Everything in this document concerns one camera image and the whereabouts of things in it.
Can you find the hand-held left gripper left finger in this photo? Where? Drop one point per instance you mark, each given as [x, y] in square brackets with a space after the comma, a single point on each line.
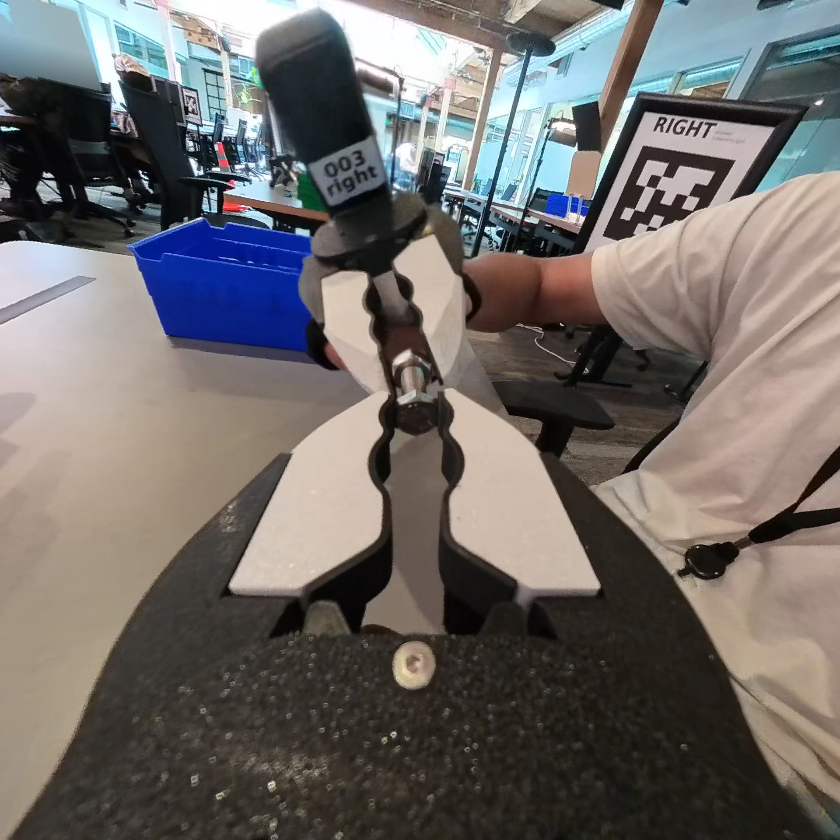
[315, 512]

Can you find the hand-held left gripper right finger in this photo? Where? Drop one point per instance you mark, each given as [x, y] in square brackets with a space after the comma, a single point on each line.
[518, 512]

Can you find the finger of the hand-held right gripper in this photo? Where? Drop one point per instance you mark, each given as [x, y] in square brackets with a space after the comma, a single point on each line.
[351, 321]
[439, 302]

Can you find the steel hex nut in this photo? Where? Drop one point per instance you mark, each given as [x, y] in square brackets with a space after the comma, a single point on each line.
[408, 361]

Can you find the steel hex bolt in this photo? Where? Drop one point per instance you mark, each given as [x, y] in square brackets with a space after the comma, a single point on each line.
[417, 420]

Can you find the blue plastic bin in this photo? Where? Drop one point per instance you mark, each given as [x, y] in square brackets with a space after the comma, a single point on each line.
[223, 289]

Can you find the person's right forearm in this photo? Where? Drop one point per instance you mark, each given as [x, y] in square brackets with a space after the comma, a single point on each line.
[525, 289]

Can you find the person's right hand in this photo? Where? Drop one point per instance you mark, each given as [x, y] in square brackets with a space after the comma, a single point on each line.
[336, 358]

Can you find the green plastic bin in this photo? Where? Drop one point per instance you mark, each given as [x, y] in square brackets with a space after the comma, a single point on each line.
[305, 190]

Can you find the wooden office desk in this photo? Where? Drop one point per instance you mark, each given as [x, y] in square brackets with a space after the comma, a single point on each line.
[275, 200]

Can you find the orange traffic cone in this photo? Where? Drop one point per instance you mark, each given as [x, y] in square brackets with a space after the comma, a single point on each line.
[223, 164]

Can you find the black office chair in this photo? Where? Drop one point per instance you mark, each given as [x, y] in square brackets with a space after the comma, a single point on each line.
[157, 151]

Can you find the black tripod pole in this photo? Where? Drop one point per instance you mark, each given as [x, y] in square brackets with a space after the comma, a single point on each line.
[518, 98]

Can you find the framed marker sign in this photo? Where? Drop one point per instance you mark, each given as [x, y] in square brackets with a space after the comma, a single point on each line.
[689, 177]

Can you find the wooden post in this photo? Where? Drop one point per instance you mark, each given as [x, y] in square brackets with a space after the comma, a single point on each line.
[623, 59]

